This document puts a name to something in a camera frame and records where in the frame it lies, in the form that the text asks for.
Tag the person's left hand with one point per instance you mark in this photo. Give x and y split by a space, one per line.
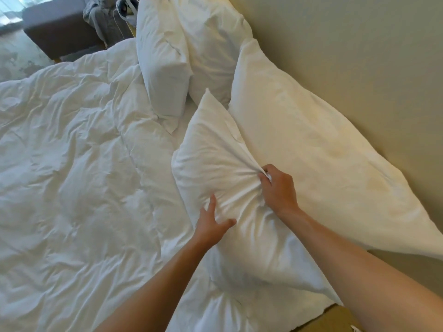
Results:
209 229

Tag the person's right hand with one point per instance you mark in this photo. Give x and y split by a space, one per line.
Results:
280 190

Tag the white pillow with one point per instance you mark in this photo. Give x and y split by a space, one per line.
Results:
221 162
162 58
211 48
311 134

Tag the person's left forearm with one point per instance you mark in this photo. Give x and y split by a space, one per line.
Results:
155 297

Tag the person's right forearm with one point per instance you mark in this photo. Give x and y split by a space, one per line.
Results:
363 273

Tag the white headset device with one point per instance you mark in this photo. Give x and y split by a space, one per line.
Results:
126 6

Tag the white crumpled bedding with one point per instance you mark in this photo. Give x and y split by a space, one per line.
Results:
100 17

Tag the brown upholstered sofa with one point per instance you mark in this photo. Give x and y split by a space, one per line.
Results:
59 27

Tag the white sheer curtain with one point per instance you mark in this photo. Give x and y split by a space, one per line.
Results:
20 10

